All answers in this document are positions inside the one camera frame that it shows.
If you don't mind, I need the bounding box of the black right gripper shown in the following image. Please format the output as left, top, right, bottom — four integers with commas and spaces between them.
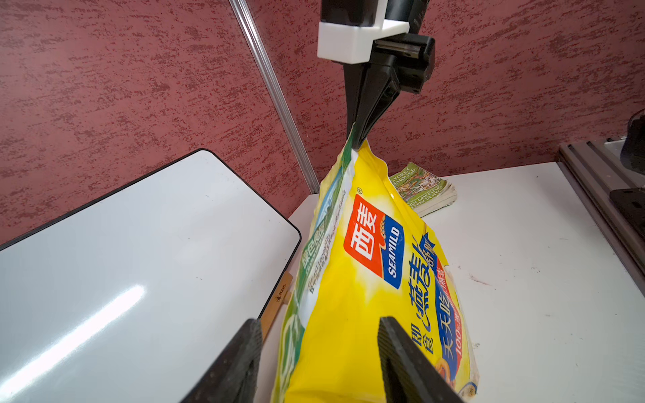
344, 0, 435, 150

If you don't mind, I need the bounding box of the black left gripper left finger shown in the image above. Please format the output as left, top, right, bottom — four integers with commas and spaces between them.
182, 319, 263, 402

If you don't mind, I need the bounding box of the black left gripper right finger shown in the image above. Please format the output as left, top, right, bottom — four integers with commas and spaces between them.
377, 317, 462, 403

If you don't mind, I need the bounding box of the yellow oats bag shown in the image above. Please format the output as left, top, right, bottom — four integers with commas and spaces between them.
271, 135, 479, 402

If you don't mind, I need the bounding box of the small wooden easel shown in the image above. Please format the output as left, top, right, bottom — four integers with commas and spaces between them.
260, 273, 293, 341

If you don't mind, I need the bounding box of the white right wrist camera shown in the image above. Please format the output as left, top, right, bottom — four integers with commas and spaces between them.
317, 0, 410, 65

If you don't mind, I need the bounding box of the right aluminium corner post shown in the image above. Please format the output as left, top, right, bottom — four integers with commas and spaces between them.
228, 0, 320, 194

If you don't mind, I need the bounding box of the white board black frame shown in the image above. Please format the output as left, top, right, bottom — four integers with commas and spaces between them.
1, 149, 302, 402

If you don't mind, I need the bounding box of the aluminium mounting rail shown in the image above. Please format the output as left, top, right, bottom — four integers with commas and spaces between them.
557, 139, 644, 292

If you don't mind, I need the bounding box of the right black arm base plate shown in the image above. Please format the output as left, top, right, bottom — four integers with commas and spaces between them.
609, 187, 645, 239

